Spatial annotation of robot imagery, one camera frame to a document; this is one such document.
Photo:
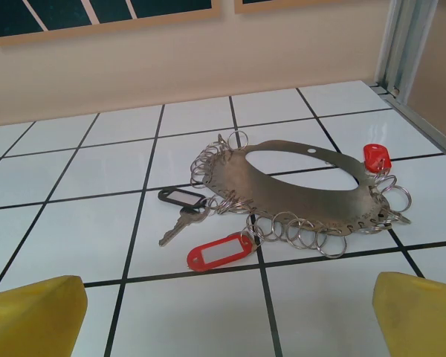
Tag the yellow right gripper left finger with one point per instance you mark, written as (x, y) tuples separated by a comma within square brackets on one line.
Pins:
[(29, 320)]

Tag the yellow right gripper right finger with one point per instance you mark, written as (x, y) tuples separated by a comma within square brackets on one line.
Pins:
[(423, 320)]

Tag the cluster of metal key rings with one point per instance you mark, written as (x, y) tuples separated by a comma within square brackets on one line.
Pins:
[(267, 197)]

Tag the silver metal keyring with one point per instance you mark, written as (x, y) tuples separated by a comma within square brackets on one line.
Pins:
[(241, 211), (208, 148), (229, 139), (220, 138), (332, 256), (410, 199), (301, 248), (193, 171), (248, 227), (394, 184), (223, 212), (371, 231), (269, 241)]

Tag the red plastic key tag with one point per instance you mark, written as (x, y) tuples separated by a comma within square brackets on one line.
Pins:
[(373, 160)]

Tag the silver key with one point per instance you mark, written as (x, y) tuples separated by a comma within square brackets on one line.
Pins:
[(186, 219)]

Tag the black key tag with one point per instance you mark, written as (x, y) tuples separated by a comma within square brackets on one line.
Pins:
[(182, 198)]

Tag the red key tag white label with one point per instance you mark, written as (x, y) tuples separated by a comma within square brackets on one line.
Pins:
[(223, 254)]

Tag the framed dark striped poster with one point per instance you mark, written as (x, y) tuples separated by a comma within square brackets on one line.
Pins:
[(96, 15)]

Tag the aluminium frame rail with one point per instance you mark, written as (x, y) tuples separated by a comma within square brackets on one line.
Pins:
[(423, 124)]

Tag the aluminium frame post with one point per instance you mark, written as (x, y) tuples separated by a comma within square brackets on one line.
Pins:
[(401, 44)]

